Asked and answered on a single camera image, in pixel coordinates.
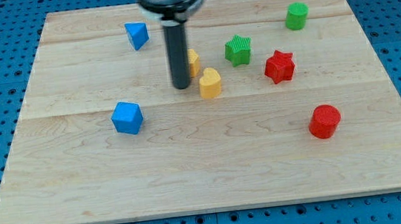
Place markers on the yellow heart block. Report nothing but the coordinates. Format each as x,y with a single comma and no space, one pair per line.
210,83

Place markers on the yellow hexagon block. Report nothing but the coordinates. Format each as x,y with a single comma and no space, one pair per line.
194,63

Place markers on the red cylinder block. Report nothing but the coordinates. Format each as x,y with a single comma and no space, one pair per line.
324,121

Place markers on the blue triangle block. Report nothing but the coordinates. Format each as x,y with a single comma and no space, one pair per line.
137,34

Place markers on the blue cube block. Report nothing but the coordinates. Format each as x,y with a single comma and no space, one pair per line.
127,118

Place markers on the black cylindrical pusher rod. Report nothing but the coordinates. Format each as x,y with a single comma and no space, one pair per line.
177,56

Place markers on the wooden board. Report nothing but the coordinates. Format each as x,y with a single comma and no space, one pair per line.
248,148

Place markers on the green star block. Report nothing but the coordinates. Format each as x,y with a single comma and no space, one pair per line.
238,50

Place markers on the red star block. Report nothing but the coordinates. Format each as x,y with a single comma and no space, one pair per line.
280,66

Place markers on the green cylinder block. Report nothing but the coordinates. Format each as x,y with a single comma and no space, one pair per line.
296,16

